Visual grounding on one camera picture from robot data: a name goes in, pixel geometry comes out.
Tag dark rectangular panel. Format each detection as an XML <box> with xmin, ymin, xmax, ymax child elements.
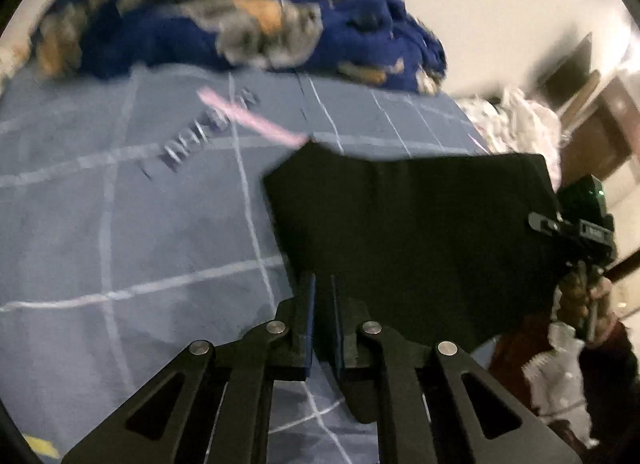
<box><xmin>540</xmin><ymin>32</ymin><xmax>601</xmax><ymax>112</ymax></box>

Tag blue animal-print blanket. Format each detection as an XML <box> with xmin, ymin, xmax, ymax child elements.
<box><xmin>30</xmin><ymin>0</ymin><xmax>448</xmax><ymax>98</ymax></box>

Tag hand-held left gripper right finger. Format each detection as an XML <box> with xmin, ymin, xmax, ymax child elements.
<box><xmin>330</xmin><ymin>274</ymin><xmax>583</xmax><ymax>464</ymax></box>

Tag brown wooden door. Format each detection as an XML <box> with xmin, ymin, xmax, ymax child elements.
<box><xmin>557</xmin><ymin>72</ymin><xmax>640</xmax><ymax>195</ymax></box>

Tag blue grid-patterned bedsheet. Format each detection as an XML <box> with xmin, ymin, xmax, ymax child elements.
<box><xmin>0</xmin><ymin>64</ymin><xmax>493</xmax><ymax>464</ymax></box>

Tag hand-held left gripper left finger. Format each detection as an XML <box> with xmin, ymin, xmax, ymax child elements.
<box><xmin>61</xmin><ymin>271</ymin><xmax>317</xmax><ymax>464</ymax></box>

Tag white patterned crumpled cloth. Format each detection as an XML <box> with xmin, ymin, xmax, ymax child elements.
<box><xmin>457</xmin><ymin>87</ymin><xmax>563</xmax><ymax>180</ymax></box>

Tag person's right hand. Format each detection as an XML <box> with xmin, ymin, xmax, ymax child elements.
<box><xmin>554</xmin><ymin>264</ymin><xmax>626</xmax><ymax>345</ymax></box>

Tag white ruffled cloth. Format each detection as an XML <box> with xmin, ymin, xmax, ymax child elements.
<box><xmin>522</xmin><ymin>321</ymin><xmax>601</xmax><ymax>447</ymax></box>

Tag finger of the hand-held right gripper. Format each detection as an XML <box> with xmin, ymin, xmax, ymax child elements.
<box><xmin>528</xmin><ymin>211</ymin><xmax>568</xmax><ymax>236</ymax></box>

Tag black pants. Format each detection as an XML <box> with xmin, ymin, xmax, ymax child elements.
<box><xmin>262</xmin><ymin>140</ymin><xmax>576</xmax><ymax>352</ymax></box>

